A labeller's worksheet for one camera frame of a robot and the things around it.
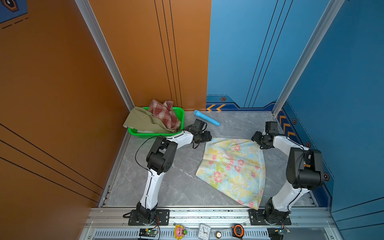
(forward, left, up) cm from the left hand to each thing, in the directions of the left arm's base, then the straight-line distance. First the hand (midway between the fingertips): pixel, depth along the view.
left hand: (209, 136), depth 102 cm
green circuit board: (-54, +31, -5) cm, 62 cm away
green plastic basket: (+20, +23, +3) cm, 30 cm away
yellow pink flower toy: (-54, +16, +2) cm, 56 cm away
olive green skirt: (+8, +47, +7) cm, 49 cm away
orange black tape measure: (-53, -11, +1) cm, 54 cm away
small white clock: (-54, +4, -1) cm, 54 cm away
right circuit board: (-54, -30, -3) cm, 62 cm away
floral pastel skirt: (-22, -15, -1) cm, 26 cm away
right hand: (-3, -30, +2) cm, 30 cm away
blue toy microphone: (+22, +9, +1) cm, 24 cm away
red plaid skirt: (+13, +31, +11) cm, 35 cm away
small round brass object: (-55, -2, +1) cm, 55 cm away
